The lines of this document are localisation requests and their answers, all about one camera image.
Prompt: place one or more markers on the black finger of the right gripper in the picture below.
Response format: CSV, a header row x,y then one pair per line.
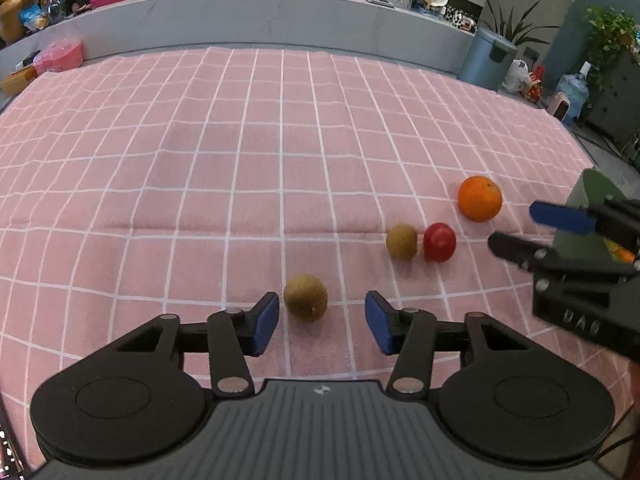
x,y
529,256

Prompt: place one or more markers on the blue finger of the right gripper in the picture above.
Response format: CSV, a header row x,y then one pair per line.
x,y
561,217

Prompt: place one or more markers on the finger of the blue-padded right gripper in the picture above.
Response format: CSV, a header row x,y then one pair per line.
x,y
410,335

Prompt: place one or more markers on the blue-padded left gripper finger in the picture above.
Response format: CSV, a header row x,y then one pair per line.
x,y
232,335

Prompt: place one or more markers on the orange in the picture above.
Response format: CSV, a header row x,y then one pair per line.
x,y
479,199
623,255

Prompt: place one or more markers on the kiwi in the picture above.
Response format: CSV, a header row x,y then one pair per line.
x,y
306,298
402,242

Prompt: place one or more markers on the red tomato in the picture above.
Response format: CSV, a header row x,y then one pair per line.
x,y
439,242

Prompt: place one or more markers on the green colander bowl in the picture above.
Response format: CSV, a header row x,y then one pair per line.
x,y
583,242

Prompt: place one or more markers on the small pink heater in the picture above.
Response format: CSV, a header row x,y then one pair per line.
x,y
559,106

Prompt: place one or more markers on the grey drawer cabinet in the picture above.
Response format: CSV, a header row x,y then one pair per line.
x,y
615,108

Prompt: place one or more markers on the blue water jug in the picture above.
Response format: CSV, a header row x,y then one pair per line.
x,y
575,88

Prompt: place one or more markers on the white plastic bag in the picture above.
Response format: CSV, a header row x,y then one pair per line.
x,y
516,76

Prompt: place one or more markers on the pink checkered cloth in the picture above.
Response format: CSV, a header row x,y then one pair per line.
x,y
196,180

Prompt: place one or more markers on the blue-grey trash bin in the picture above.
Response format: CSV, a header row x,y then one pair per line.
x,y
488,60

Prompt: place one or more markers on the potted plant behind bin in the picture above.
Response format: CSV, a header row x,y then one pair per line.
x,y
517,31

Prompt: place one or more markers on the pink storage box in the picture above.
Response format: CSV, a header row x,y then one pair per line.
x,y
65,54

